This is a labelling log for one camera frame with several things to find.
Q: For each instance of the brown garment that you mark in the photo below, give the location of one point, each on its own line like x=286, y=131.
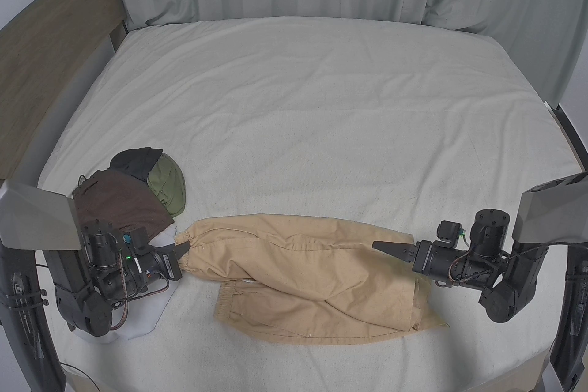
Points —
x=119, y=202

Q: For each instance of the olive green garment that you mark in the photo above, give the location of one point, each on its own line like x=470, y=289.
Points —
x=167, y=188

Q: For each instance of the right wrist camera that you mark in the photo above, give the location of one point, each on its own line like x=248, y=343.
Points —
x=450, y=231

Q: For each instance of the white garment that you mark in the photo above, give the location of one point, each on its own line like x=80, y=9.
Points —
x=142, y=316

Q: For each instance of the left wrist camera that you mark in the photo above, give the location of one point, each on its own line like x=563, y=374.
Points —
x=138, y=241

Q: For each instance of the black garment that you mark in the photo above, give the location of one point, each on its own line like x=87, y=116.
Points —
x=133, y=160

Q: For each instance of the bed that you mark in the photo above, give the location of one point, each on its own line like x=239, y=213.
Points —
x=321, y=105

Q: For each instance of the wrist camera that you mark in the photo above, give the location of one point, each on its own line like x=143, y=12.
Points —
x=450, y=231
x=138, y=241

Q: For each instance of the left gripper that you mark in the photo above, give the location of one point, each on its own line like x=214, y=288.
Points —
x=158, y=270

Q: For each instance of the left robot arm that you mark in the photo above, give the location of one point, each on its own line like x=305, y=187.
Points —
x=36, y=215

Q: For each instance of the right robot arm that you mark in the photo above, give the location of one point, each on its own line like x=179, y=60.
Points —
x=551, y=211

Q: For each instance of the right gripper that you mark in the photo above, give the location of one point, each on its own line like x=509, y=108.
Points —
x=434, y=261

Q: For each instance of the beige shorts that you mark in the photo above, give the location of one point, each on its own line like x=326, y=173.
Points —
x=298, y=266

